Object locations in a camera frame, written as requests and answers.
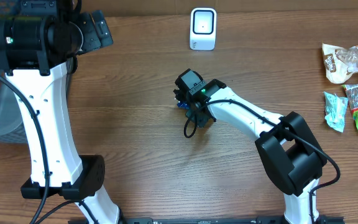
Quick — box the blue Oreo cookie pack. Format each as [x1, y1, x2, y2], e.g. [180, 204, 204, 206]
[177, 101, 190, 110]

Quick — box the teal snack packet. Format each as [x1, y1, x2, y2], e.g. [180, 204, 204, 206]
[324, 92, 348, 133]

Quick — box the beige paper pouch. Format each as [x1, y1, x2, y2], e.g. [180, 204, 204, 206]
[322, 44, 358, 84]

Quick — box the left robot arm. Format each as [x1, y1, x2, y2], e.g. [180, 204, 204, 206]
[0, 1, 125, 223]

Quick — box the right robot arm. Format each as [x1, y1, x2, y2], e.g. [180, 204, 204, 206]
[173, 69, 327, 223]

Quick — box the white barcode scanner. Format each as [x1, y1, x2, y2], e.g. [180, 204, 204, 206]
[190, 7, 217, 51]

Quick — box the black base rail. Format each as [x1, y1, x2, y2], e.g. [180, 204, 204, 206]
[67, 215, 345, 224]

